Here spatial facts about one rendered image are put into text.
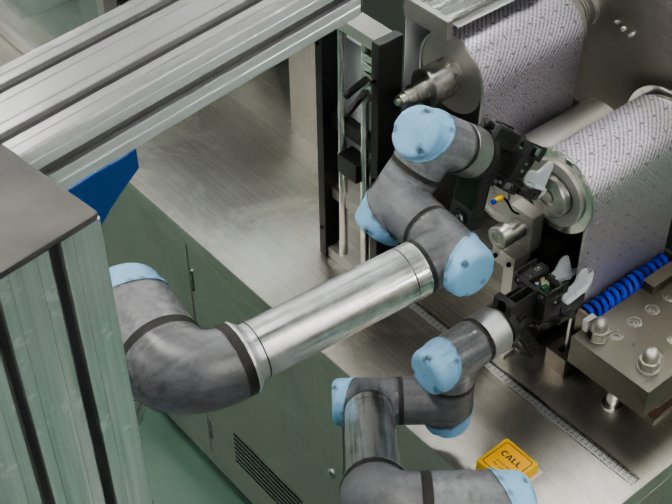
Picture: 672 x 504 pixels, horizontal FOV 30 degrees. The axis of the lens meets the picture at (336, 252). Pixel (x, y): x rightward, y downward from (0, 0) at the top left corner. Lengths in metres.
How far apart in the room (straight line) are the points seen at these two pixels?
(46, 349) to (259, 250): 1.63
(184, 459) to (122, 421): 2.34
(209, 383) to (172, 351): 0.06
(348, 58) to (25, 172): 1.34
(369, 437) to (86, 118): 1.00
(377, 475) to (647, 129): 0.76
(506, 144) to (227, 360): 0.55
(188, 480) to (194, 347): 1.69
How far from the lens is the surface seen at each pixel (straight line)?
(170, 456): 3.21
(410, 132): 1.65
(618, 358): 2.04
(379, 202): 1.68
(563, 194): 1.94
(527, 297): 1.92
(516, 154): 1.81
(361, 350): 2.19
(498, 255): 2.05
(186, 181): 2.55
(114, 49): 0.88
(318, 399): 2.36
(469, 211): 1.82
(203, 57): 0.87
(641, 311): 2.12
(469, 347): 1.87
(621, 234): 2.08
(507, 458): 2.02
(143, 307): 1.53
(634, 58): 2.23
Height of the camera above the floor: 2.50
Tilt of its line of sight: 43 degrees down
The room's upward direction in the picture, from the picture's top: 1 degrees counter-clockwise
